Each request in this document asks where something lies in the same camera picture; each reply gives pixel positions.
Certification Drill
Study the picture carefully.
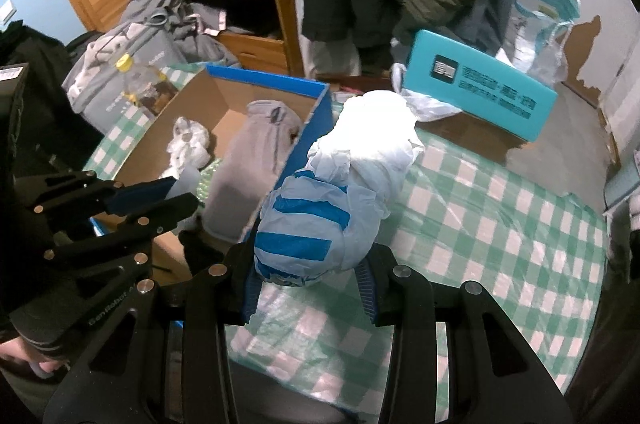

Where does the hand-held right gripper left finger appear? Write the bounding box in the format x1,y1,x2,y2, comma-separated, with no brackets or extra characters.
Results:
45,249,261,424

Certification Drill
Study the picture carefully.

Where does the white blue-striped sock bundle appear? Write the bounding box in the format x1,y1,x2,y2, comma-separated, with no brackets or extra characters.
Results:
254,90,426,287

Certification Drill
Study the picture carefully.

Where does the black clothing pile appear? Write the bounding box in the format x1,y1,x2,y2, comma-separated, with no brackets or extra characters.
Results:
0,20,106,175

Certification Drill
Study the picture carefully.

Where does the white sock wad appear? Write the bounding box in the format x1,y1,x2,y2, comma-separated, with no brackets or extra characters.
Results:
166,116,212,179

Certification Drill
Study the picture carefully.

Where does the person's left hand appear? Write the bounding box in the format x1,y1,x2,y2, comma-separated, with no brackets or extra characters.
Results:
0,338,66,379

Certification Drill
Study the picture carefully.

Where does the green checkered tablecloth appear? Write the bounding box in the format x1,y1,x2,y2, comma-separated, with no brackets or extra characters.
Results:
82,66,608,417

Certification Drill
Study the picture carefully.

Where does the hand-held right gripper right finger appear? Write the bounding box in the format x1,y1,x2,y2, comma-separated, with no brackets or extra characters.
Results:
356,245,573,424

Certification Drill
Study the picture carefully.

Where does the yellow-capped oil bottle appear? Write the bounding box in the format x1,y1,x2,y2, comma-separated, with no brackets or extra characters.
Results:
114,53,180,117

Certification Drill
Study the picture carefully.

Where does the green glitter scouring pad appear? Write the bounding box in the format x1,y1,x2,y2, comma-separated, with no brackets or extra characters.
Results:
197,156,223,207

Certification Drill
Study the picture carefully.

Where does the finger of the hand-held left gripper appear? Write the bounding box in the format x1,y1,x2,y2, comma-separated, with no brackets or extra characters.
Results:
45,193,201,272
17,171,173,217

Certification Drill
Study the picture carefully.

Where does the blue-rimmed cardboard box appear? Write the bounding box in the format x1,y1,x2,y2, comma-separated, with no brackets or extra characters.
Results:
90,64,333,285

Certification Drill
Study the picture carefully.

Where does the teal printed box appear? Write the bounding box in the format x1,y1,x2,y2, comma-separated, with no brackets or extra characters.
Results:
402,29,559,142

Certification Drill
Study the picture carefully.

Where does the grey printed hoodie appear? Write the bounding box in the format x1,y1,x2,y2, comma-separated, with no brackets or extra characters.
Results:
62,0,241,130

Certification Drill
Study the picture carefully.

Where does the light blue bin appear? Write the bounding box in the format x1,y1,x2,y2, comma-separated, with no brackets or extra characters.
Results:
602,151,640,215

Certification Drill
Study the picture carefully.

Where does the blue and white plastic bag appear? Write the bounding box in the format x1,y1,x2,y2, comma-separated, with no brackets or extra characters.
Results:
512,0,583,87

